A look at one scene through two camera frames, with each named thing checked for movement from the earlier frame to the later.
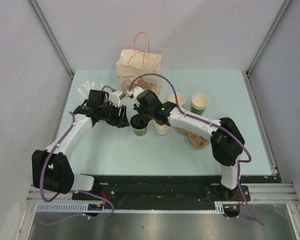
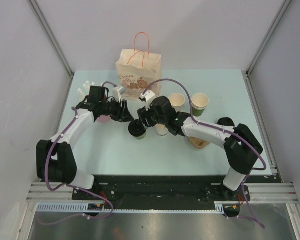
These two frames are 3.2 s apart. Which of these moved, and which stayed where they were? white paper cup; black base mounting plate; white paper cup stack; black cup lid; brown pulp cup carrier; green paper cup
Moved: green paper cup; black cup lid
Stayed: black base mounting plate; brown pulp cup carrier; white paper cup; white paper cup stack
